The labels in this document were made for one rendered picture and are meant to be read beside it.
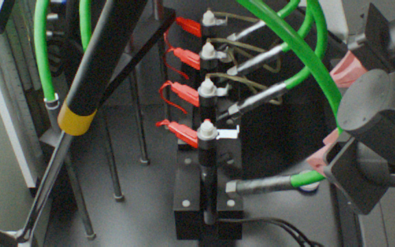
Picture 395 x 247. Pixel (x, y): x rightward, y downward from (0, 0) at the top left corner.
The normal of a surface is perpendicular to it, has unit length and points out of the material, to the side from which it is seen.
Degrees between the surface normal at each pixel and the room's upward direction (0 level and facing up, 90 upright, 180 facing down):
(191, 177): 0
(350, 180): 48
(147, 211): 0
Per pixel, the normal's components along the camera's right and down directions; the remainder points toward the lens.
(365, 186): 0.41, -0.03
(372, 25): 0.65, -0.35
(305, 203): -0.04, -0.68
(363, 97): -0.79, -0.50
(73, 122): -0.18, 0.71
